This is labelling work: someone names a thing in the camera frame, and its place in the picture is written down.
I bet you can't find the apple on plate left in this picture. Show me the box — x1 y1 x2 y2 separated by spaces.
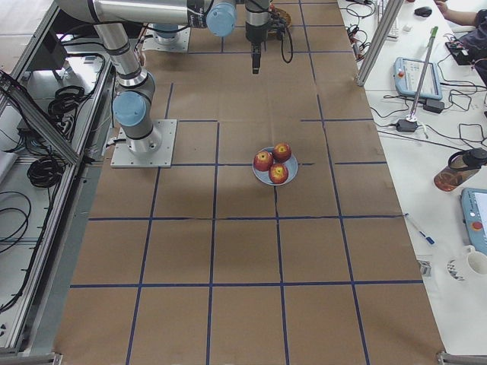
253 150 274 172

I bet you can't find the blue white pen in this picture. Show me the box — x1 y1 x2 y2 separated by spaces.
404 213 435 246

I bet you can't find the brown water bottle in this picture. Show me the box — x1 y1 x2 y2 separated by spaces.
434 148 486 192

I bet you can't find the white mug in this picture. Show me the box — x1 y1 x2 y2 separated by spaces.
447 245 486 281

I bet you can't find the aluminium frame post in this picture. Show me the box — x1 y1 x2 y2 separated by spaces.
355 0 403 87

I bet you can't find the apple on plate back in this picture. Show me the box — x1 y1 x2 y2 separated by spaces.
272 142 292 163

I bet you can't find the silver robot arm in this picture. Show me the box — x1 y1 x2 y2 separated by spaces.
57 1 238 156

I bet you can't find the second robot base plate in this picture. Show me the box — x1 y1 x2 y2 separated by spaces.
142 29 190 52

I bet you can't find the round wicker basket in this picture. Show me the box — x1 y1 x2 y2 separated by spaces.
269 8 291 40

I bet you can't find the apple on plate front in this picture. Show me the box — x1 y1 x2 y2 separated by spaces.
268 163 289 185

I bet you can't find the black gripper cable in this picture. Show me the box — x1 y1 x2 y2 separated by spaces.
279 22 294 64

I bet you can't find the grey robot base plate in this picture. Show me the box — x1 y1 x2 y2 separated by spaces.
110 119 177 168

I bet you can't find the black power adapter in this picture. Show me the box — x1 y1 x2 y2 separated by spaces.
396 119 418 133

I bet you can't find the metal rod with green tip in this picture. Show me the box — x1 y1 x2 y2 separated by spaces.
406 26 438 123

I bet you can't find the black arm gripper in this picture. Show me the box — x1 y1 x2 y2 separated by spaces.
246 9 285 75

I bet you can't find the blue teach pendant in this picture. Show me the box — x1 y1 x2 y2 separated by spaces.
392 56 444 100
460 188 487 254

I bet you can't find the apple on plate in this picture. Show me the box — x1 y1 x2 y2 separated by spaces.
272 142 292 163
253 150 274 172
268 163 289 185

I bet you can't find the black computer mouse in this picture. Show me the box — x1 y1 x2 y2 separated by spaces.
414 6 432 17

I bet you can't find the light blue plate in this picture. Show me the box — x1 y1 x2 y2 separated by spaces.
253 148 298 186

